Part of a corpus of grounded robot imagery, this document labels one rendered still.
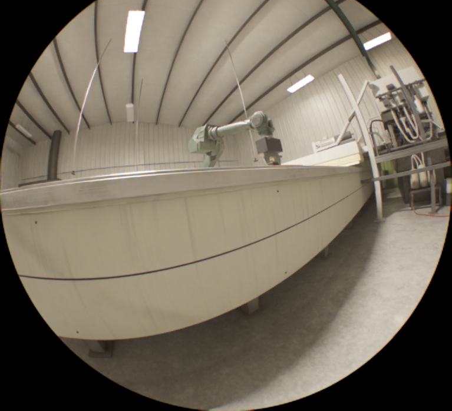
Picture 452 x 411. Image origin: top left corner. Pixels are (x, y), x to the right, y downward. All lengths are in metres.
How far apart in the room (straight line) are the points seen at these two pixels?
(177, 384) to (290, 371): 0.45
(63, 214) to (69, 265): 0.16
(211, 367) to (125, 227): 0.70
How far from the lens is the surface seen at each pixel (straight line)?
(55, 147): 10.81
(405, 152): 2.60
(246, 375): 0.81
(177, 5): 5.49
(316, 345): 0.89
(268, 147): 1.38
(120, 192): 0.46
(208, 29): 5.78
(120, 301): 0.60
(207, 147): 2.15
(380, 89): 3.64
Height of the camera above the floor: 0.74
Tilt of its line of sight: 4 degrees up
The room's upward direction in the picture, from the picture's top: 9 degrees counter-clockwise
